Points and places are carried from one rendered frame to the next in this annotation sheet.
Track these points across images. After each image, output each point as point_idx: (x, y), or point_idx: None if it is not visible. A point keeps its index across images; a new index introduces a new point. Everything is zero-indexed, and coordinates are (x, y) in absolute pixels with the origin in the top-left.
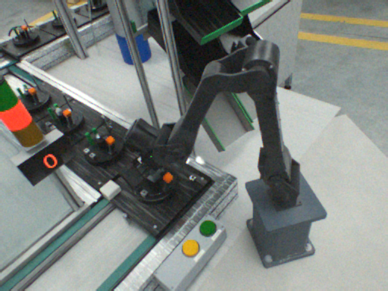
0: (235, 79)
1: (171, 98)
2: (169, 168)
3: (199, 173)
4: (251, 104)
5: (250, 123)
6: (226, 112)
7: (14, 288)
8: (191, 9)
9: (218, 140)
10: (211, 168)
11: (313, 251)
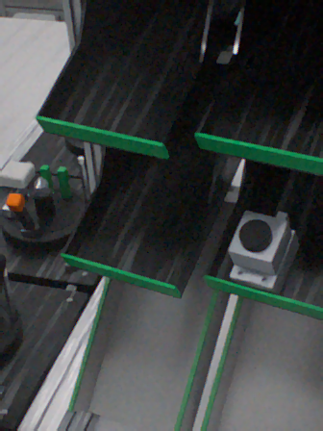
0: None
1: None
2: (7, 337)
3: (17, 401)
4: (276, 411)
5: (174, 428)
6: (182, 355)
7: None
8: (135, 54)
9: (77, 378)
10: (48, 420)
11: None
